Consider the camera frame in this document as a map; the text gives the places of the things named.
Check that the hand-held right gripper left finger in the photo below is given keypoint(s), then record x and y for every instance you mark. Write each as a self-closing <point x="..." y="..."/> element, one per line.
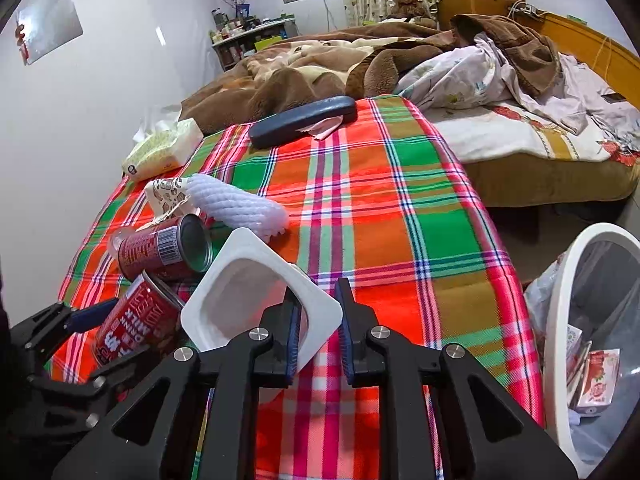
<point x="295" y="335"/>

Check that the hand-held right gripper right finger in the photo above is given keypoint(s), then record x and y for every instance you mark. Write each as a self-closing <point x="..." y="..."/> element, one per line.
<point x="346" y="340"/>

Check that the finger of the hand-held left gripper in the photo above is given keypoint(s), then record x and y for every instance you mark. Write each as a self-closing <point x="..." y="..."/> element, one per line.
<point x="92" y="312"/>
<point x="125" y="370"/>

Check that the bright red milk can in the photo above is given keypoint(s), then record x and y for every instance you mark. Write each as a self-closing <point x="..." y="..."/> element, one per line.
<point x="135" y="325"/>

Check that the white yogurt cup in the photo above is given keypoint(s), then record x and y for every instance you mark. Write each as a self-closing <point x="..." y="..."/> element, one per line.
<point x="240" y="300"/>

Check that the dark red can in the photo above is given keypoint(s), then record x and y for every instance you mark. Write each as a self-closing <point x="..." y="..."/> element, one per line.
<point x="155" y="250"/>

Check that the long white foam net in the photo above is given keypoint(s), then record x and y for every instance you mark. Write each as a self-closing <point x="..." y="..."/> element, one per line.
<point x="235" y="205"/>

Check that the white trash bin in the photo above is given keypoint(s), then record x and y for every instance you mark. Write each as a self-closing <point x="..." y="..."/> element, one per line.
<point x="557" y="360"/>

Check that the red drink carton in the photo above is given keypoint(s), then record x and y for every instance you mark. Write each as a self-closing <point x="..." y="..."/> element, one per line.
<point x="597" y="377"/>

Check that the plaid tablecloth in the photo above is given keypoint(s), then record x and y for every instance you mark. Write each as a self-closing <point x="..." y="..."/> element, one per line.
<point x="380" y="200"/>

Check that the tissue pack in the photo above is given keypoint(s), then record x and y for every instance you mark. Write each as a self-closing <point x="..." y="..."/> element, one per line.
<point x="160" y="152"/>

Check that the clear bin liner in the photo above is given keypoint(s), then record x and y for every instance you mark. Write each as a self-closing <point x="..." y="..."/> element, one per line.
<point x="542" y="295"/>

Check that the pink cleaning cloth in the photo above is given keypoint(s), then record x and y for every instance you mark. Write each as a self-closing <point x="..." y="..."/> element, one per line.
<point x="325" y="127"/>

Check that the dark blue glasses case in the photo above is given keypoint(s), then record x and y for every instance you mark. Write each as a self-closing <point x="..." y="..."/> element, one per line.
<point x="300" y="117"/>

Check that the cream floral bed sheet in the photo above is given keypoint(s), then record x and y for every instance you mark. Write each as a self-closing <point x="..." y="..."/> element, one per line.
<point x="510" y="140"/>

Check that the brown blanket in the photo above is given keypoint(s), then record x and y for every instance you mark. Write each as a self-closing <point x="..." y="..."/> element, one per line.
<point x="300" y="65"/>

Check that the white floral duvet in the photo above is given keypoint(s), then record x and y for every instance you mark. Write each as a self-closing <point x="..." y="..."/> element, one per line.
<point x="455" y="75"/>

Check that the white storage shelf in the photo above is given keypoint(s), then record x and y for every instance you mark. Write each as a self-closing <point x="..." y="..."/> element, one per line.
<point x="250" y="40"/>

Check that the brown teddy bear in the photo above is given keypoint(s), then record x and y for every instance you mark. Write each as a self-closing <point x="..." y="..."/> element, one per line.
<point x="407" y="5"/>

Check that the light pink sheet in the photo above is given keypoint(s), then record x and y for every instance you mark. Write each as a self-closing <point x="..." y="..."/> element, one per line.
<point x="585" y="95"/>

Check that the dark phone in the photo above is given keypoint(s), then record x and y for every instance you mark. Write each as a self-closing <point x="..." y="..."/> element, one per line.
<point x="612" y="96"/>

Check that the power strip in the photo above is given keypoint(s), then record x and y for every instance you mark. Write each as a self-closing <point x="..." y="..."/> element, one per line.
<point x="522" y="10"/>

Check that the wooden bed headboard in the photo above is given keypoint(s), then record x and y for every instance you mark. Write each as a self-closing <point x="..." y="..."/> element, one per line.
<point x="575" y="40"/>

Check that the silver wall board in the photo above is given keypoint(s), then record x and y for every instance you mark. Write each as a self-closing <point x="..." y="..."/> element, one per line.
<point x="50" y="25"/>

